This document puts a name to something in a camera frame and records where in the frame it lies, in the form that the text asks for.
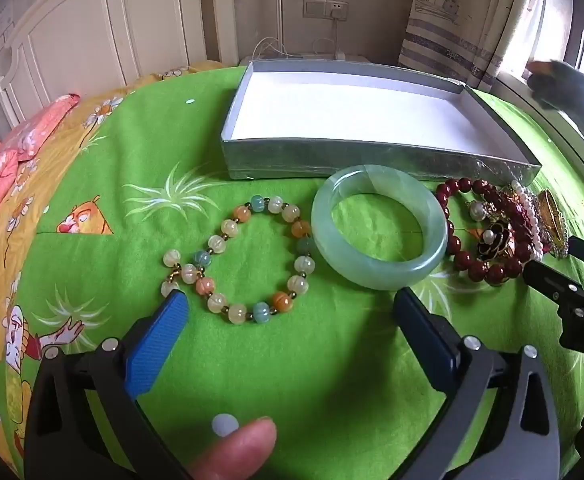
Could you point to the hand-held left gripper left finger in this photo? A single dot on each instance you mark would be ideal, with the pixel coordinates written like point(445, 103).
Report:
point(158, 345)

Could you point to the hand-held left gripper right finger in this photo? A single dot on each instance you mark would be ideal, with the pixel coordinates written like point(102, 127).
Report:
point(421, 340)

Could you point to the pale green jade bangle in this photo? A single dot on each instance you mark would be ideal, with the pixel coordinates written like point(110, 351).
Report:
point(334, 240)

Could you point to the silver grey cardboard box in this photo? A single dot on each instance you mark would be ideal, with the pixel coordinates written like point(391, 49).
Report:
point(351, 110)

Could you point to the black flower brooch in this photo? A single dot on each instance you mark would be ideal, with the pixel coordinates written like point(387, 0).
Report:
point(494, 246)

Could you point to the green printed mat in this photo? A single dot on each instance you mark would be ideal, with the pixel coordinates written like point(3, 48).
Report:
point(182, 240)

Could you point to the yellow floral bedsheet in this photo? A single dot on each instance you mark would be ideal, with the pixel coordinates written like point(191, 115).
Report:
point(47, 190)

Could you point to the pink floral pillow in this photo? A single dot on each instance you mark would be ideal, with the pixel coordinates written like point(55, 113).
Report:
point(47, 125)

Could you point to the printed striped curtain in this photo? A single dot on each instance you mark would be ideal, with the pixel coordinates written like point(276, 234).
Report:
point(461, 20)

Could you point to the white wooden headboard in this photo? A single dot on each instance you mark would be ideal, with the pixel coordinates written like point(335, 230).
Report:
point(97, 25)

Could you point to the wall socket plate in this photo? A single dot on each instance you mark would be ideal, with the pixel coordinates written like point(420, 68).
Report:
point(325, 9)

